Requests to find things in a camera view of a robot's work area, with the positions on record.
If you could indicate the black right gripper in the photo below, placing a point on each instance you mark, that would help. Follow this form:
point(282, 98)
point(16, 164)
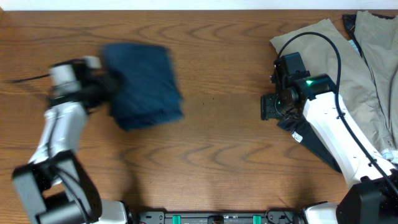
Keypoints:
point(268, 110)

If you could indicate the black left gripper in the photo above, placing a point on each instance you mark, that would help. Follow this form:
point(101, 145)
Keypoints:
point(97, 77)

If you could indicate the navy blue denim shorts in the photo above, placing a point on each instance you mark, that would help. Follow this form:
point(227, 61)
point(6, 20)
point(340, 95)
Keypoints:
point(148, 93)

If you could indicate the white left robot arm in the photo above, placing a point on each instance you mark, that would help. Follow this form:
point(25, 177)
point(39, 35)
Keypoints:
point(53, 186)

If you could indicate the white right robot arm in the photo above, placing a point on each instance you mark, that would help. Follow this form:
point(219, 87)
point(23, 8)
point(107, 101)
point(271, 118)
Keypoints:
point(370, 178)

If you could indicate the black garment with white tag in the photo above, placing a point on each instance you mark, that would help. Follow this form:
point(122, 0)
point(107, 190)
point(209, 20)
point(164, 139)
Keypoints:
point(303, 133)

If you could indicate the beige khaki shorts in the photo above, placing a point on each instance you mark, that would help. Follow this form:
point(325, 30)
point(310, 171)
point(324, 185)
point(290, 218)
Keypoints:
point(368, 70)

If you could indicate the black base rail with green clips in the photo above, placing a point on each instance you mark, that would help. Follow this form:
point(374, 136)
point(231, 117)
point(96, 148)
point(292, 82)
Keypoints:
point(274, 216)

